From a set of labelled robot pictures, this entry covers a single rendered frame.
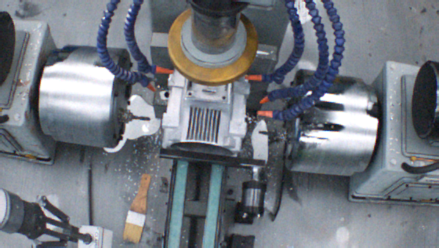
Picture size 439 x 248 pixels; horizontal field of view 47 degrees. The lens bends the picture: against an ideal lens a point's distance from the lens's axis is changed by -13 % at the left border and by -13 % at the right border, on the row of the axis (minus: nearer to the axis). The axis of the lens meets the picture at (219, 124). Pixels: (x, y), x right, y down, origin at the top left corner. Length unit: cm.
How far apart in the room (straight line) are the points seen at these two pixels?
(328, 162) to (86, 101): 58
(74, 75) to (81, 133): 14
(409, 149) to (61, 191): 97
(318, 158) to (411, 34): 75
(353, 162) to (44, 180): 87
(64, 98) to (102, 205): 40
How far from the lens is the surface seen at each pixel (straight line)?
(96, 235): 131
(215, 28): 101
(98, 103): 131
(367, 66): 180
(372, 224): 166
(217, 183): 148
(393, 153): 133
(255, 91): 154
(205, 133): 133
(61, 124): 136
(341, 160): 135
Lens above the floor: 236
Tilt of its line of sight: 72 degrees down
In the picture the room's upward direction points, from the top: 9 degrees clockwise
